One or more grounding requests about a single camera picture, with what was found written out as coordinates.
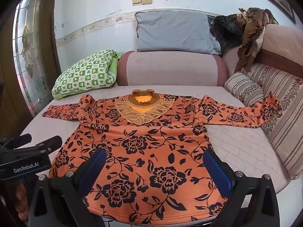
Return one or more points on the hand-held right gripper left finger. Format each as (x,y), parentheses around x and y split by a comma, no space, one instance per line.
(97,166)

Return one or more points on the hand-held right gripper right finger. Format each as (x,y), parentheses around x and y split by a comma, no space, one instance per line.
(216,172)

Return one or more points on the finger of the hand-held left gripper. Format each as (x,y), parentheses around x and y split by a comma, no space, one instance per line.
(51,143)
(19,140)

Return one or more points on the orange black floral shirt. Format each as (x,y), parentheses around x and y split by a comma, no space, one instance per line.
(142,146)

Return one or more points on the person's left hand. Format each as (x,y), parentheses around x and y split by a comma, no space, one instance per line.
(22,197)

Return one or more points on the green patterned pillow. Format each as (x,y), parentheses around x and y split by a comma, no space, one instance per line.
(85,74)

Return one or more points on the wooden door with glass panel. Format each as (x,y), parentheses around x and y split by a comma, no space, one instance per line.
(30,56)

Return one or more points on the small striped floral bolster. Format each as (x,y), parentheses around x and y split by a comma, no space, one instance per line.
(245,88)

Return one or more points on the large striped floral cushion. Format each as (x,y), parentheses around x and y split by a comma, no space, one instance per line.
(284,113)

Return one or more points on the pink round bolster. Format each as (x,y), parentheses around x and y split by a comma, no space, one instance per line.
(170,68)

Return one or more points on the pink sofa backrest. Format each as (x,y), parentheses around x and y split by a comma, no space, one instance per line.
(284,52)

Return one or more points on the black furry garment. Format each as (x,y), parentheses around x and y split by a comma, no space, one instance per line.
(227,32)

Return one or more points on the brown ruffled cloth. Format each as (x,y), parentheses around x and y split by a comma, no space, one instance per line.
(252,33)

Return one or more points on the grey blue pillow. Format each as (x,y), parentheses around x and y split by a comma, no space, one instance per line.
(175,32)

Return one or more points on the gold wall switch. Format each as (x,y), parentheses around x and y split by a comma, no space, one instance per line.
(136,1)
(147,0)

